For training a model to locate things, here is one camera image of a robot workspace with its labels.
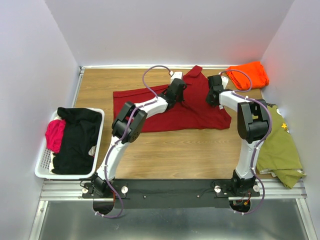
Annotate dark red t shirt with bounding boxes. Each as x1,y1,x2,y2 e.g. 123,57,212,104
113,65,232,133

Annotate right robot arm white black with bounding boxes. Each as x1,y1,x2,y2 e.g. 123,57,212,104
206,74,272,198

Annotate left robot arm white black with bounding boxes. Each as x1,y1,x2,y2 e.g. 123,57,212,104
88,78,187,198

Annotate folded orange t shirt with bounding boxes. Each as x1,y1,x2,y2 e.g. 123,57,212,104
226,61,270,91

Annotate olive green t shirt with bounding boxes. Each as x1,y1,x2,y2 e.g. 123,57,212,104
256,103,306,189

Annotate black garment in basket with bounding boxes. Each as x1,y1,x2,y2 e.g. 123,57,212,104
52,107,102,175

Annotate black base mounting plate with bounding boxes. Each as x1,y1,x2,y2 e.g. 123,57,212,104
82,179,260,209

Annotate pink garment in basket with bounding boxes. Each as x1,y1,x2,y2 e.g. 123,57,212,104
45,119,66,153

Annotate white laundry basket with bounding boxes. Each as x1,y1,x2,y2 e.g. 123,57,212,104
34,107,105,180

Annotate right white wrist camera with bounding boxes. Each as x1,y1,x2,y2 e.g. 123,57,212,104
220,73,229,89

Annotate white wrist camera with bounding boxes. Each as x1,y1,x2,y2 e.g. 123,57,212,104
220,73,229,89
169,71,183,83

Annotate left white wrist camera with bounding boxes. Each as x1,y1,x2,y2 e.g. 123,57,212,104
169,71,183,83

